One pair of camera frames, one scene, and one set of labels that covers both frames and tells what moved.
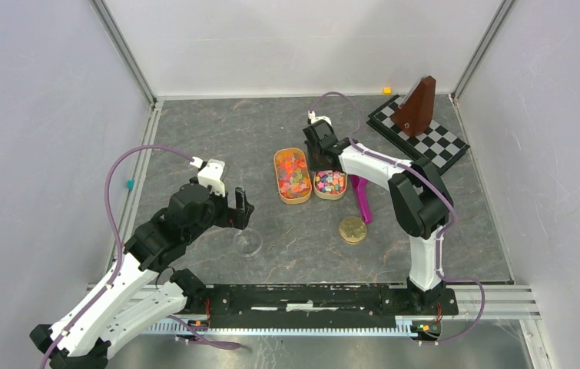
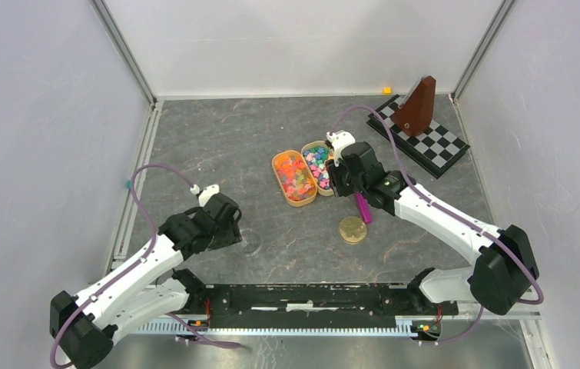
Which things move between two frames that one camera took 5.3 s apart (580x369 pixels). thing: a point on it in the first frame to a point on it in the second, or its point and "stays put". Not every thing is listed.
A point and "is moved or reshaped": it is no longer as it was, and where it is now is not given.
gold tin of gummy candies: [293, 175] stays put
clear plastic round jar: [247, 243] stays put
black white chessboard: [439, 144] stays put
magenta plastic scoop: [363, 195] stays put
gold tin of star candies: [329, 184] is moved or reshaped
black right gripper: [313, 165] to [334, 171]
